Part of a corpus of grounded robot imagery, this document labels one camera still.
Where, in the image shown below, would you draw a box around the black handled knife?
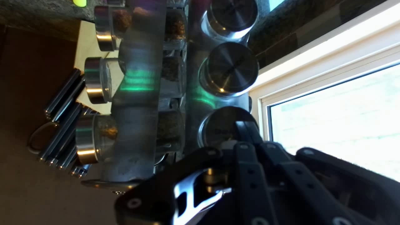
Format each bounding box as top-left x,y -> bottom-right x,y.
38,104 -> 91,162
42,68 -> 84,123
48,137 -> 91,177

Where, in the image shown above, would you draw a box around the steel revolving seasoning rack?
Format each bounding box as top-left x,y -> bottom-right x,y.
73,0 -> 261,193

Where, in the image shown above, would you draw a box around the white framed window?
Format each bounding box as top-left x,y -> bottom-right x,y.
247,0 -> 400,186

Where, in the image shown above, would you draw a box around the light wooden knife block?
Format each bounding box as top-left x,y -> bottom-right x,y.
73,19 -> 122,117

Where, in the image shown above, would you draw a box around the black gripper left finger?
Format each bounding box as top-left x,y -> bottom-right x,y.
114,121 -> 267,225

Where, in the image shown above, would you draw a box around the loop handled kitchen shears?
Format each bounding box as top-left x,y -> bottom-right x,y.
26,122 -> 59,157

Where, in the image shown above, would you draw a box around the steel capped spice jar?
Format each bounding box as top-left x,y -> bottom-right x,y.
197,42 -> 259,98
199,0 -> 259,42
73,109 -> 186,166
92,4 -> 186,53
83,56 -> 186,106

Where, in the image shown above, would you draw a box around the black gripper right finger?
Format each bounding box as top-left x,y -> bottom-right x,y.
246,121 -> 400,225

